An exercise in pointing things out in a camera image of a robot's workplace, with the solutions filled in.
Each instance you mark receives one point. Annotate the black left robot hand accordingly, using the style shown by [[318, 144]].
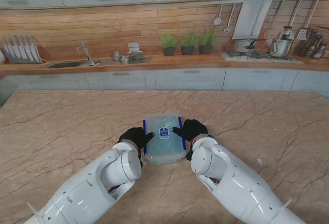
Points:
[[135, 136]]

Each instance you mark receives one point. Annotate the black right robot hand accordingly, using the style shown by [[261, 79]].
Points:
[[192, 129]]

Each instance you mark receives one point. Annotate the clear lid with blue label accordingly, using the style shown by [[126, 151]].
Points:
[[163, 134]]

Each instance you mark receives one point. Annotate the clear bubble film sheet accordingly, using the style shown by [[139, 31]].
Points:
[[164, 141]]

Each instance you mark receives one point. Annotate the clear crate with blue clips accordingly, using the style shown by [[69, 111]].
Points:
[[164, 147]]

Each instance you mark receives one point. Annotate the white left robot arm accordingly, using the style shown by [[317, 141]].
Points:
[[84, 190]]

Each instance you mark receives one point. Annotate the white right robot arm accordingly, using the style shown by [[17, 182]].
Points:
[[239, 185]]

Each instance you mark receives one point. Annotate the stack of white dishes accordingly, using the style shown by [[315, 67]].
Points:
[[135, 53]]

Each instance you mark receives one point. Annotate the potted green herb plant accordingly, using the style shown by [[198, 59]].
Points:
[[188, 44], [206, 43], [168, 44]]

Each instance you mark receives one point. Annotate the steel sink faucet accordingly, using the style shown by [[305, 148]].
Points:
[[87, 53]]

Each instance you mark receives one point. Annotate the dark kitchen sink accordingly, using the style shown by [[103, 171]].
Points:
[[65, 65]]

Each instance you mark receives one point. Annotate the knife block with knives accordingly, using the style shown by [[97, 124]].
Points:
[[20, 52]]

